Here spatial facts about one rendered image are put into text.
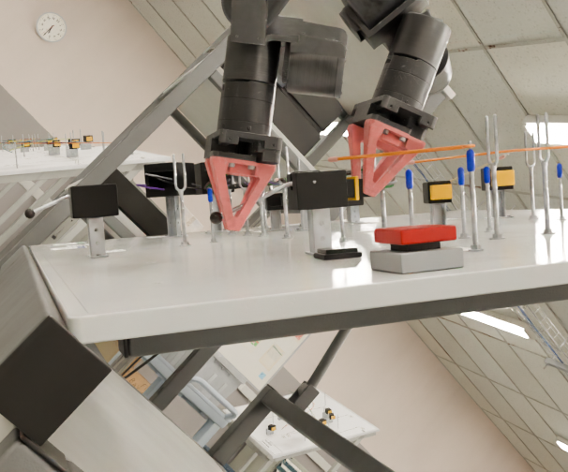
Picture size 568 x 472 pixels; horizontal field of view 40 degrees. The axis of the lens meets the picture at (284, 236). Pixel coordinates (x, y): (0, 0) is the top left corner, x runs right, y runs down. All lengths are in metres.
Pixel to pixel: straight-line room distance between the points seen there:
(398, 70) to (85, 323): 0.49
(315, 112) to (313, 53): 1.15
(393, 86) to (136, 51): 7.80
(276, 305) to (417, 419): 10.55
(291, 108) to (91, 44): 6.65
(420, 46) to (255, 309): 0.43
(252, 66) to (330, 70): 0.08
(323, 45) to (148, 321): 0.40
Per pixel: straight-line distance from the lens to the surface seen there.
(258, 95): 0.82
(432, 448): 11.40
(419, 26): 0.88
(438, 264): 0.63
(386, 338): 10.39
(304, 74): 0.82
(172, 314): 0.52
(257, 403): 1.78
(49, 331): 0.51
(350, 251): 0.78
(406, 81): 0.87
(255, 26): 0.79
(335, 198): 0.84
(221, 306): 0.53
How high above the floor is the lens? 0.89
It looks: 12 degrees up
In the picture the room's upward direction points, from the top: 43 degrees clockwise
